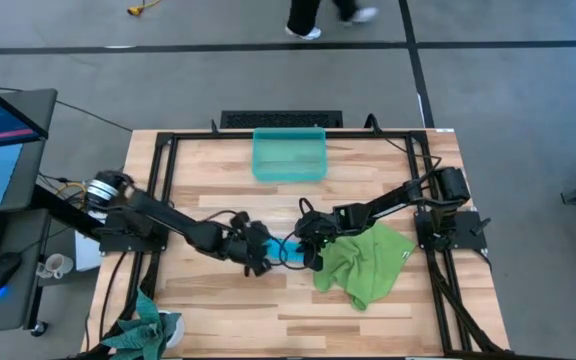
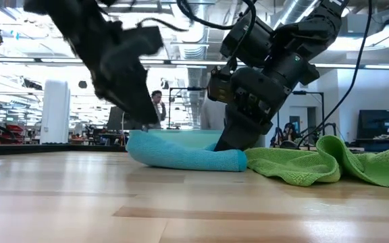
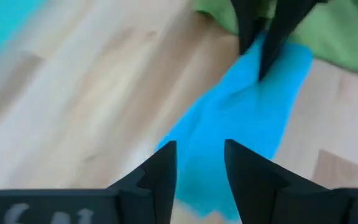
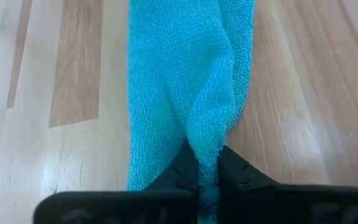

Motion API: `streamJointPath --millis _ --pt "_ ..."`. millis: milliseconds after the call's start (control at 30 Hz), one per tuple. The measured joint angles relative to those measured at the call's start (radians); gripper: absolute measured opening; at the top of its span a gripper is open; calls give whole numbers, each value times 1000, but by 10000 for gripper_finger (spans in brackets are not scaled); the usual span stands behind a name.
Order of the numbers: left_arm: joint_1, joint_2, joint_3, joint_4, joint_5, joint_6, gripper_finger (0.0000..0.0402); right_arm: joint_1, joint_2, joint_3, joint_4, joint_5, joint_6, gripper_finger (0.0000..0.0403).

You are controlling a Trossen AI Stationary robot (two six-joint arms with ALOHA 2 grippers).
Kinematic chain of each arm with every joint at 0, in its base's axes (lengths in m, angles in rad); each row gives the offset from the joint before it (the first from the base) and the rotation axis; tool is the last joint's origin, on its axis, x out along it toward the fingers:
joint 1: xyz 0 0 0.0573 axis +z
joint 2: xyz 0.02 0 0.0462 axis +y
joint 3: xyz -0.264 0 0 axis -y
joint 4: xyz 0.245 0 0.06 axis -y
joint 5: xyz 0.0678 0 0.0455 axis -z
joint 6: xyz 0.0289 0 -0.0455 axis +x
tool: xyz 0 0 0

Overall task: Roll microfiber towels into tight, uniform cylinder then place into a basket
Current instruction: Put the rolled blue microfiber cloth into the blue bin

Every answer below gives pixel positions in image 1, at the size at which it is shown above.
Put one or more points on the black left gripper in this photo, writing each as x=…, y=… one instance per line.
x=245, y=245

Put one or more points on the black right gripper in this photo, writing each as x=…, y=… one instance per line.
x=318, y=227

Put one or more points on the blue microfiber towel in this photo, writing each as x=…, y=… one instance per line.
x=292, y=251

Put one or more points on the green microfiber towel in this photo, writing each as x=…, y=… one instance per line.
x=368, y=265

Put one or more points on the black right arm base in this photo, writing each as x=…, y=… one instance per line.
x=463, y=230

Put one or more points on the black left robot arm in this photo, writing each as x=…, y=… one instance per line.
x=168, y=220

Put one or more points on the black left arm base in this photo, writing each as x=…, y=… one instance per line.
x=133, y=240

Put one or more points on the teal translucent plastic basket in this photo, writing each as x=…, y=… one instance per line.
x=289, y=172

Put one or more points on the white plant pot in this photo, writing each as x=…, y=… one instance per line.
x=178, y=330

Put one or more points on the black floor grate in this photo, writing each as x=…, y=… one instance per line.
x=280, y=119

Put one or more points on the teal artificial plant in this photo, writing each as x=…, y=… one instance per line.
x=140, y=332

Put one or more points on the white mug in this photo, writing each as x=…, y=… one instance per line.
x=58, y=265

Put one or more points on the person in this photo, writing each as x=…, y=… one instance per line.
x=302, y=15

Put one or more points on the grey computer desk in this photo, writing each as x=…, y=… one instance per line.
x=13, y=180

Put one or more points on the black computer mouse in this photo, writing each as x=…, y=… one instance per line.
x=0, y=272

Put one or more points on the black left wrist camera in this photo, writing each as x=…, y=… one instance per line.
x=240, y=218

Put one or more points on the black table frame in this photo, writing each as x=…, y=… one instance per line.
x=208, y=135

